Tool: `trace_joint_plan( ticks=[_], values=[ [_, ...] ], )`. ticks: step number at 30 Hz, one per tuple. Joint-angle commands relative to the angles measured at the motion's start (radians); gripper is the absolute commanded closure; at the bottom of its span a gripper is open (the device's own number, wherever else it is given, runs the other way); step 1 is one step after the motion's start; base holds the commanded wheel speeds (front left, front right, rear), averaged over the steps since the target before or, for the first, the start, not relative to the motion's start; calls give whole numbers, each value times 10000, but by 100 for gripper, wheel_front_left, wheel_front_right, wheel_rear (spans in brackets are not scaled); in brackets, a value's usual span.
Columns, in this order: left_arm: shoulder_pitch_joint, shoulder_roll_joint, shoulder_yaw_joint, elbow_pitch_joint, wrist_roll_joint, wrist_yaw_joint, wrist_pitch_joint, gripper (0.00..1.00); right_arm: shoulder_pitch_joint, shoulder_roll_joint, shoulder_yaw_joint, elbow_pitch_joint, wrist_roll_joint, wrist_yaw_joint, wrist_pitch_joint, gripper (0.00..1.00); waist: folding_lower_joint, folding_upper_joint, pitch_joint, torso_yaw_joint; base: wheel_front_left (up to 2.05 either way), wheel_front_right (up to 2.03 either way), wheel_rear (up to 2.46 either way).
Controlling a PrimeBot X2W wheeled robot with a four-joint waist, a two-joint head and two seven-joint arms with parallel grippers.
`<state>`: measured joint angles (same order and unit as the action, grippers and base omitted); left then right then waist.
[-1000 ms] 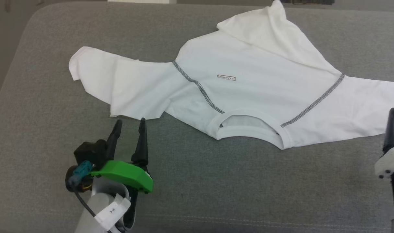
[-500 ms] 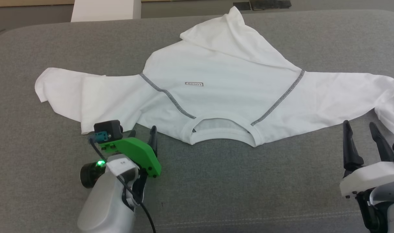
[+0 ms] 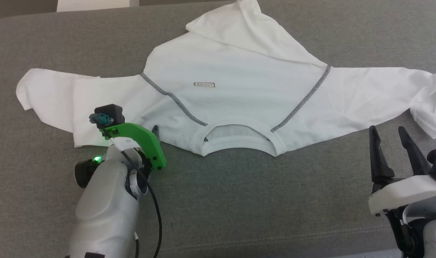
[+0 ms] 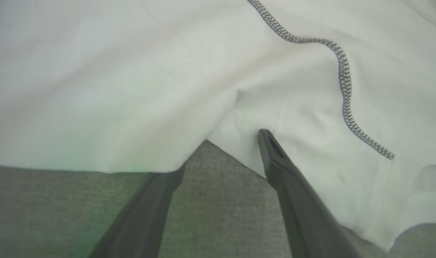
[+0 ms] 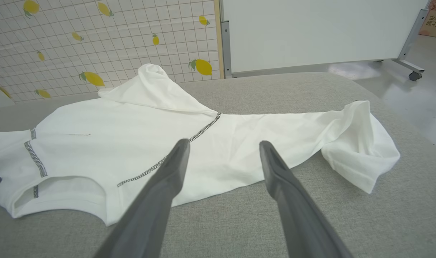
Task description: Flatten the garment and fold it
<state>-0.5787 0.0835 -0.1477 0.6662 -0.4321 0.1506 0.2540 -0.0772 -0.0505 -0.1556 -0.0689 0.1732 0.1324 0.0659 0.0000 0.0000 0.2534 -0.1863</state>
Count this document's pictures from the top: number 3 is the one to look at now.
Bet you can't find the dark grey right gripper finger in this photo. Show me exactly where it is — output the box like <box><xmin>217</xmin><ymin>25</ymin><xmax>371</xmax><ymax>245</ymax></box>
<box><xmin>398</xmin><ymin>126</ymin><xmax>432</xmax><ymax>176</ymax></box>
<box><xmin>369</xmin><ymin>125</ymin><xmax>395</xmax><ymax>193</ymax></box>

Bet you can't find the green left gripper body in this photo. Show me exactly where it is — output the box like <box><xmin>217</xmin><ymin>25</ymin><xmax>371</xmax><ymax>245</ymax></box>
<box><xmin>99</xmin><ymin>122</ymin><xmax>167</xmax><ymax>172</ymax></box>

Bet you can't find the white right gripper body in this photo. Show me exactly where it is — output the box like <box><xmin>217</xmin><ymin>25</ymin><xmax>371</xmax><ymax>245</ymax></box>
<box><xmin>368</xmin><ymin>174</ymin><xmax>436</xmax><ymax>216</ymax></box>

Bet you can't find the white long-sleeve shirt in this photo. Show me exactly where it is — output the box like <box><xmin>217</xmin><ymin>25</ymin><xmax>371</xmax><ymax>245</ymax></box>
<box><xmin>16</xmin><ymin>0</ymin><xmax>436</xmax><ymax>158</ymax></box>

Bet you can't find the grey fabric sofa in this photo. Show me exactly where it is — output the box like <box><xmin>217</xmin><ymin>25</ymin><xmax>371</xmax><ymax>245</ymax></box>
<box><xmin>0</xmin><ymin>0</ymin><xmax>436</xmax><ymax>258</ymax></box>

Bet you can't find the white baseboard block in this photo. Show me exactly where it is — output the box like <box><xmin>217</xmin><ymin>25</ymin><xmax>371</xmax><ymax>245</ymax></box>
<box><xmin>56</xmin><ymin>0</ymin><xmax>140</xmax><ymax>13</ymax></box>

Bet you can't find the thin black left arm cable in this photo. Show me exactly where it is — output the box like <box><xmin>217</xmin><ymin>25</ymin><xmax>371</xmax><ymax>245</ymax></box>
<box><xmin>103</xmin><ymin>126</ymin><xmax>163</xmax><ymax>258</ymax></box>

